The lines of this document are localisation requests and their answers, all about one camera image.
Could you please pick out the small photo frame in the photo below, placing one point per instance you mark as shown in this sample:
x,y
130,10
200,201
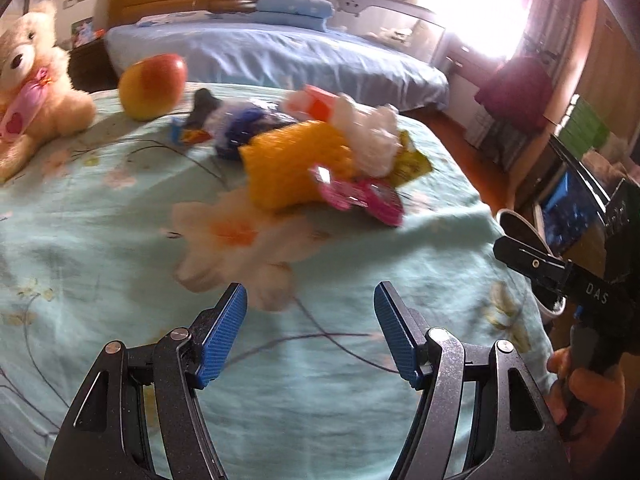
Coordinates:
x,y
82,27

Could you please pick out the yellow green wrapper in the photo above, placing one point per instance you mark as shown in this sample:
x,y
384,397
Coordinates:
x,y
412,165

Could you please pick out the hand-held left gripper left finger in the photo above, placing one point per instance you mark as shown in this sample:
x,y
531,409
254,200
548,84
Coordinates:
x,y
222,335

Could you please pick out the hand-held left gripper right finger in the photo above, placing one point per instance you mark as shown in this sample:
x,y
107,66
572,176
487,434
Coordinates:
x,y
397,335

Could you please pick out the black wrapper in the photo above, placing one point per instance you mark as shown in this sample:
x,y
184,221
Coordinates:
x,y
202,105

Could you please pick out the black framed screen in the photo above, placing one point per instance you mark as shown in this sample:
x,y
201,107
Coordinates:
x,y
570,210

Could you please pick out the pink snack wrapper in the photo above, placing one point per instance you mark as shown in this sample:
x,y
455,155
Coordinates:
x,y
370,200

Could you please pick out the white trash bin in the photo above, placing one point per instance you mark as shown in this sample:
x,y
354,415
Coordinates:
x,y
517,230

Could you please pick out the person's right hand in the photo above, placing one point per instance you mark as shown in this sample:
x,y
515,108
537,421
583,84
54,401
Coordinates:
x,y
600,400

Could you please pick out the orange white wrapper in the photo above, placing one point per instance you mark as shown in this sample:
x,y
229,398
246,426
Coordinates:
x,y
315,105

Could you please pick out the cream teddy bear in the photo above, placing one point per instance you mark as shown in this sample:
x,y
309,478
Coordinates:
x,y
55,110

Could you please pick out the dark red cloth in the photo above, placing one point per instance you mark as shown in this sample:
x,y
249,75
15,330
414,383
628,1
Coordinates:
x,y
515,90

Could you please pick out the white fluffy cloth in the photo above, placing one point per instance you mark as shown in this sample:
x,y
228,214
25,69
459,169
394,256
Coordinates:
x,y
370,135

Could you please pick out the dark wooden nightstand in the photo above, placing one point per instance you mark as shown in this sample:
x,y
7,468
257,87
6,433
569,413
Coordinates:
x,y
90,67

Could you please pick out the bed with blue sheet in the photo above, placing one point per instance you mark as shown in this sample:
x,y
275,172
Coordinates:
x,y
300,55

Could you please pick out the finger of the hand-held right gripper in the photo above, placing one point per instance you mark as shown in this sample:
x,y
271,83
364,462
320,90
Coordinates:
x,y
535,264

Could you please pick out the green storage box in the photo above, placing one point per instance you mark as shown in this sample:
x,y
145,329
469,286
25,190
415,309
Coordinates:
x,y
587,125

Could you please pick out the grey bed rail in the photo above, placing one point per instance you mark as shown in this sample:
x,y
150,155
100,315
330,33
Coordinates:
x,y
395,20

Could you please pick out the teal floral bedsheet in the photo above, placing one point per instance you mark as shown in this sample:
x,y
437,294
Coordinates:
x,y
125,260

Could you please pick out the wooden cabinet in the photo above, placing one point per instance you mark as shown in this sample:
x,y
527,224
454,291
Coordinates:
x,y
615,60

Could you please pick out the blue snack wrapper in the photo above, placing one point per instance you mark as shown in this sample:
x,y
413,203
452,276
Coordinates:
x,y
245,125

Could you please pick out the white printed pillow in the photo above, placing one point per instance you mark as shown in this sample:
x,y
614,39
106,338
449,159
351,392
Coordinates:
x,y
160,20

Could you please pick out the white plush toy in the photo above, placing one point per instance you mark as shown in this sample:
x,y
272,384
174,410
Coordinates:
x,y
392,35

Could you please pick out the bright window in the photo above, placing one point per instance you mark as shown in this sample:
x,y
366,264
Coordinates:
x,y
475,5

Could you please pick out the red yellow apple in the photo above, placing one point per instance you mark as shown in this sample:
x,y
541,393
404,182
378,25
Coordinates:
x,y
152,85

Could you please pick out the orange wrapper with blue edge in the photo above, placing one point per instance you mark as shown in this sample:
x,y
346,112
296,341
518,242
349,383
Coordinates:
x,y
192,136

